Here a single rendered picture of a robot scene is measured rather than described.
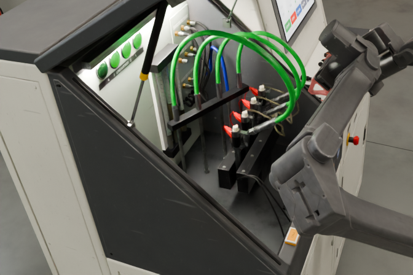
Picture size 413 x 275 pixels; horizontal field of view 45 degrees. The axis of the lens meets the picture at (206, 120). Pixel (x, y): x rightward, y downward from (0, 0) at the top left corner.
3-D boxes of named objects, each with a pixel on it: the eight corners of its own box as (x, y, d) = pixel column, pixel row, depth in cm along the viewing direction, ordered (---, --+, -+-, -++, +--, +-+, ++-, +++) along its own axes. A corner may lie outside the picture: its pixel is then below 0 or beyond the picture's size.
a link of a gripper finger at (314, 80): (295, 89, 123) (318, 75, 115) (308, 70, 127) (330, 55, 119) (316, 107, 124) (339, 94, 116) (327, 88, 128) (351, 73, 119)
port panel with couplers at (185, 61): (189, 102, 175) (178, 19, 158) (180, 100, 177) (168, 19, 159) (204, 84, 185) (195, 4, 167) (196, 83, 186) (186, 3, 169)
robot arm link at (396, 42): (416, 60, 117) (432, 46, 121) (389, 19, 117) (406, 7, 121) (378, 80, 127) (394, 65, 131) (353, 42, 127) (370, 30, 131)
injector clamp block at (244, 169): (249, 210, 160) (247, 174, 151) (221, 203, 164) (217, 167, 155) (281, 147, 184) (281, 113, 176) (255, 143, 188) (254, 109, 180)
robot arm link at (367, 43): (377, 67, 107) (385, 48, 109) (353, 47, 105) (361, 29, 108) (356, 78, 113) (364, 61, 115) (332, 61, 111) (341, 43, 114)
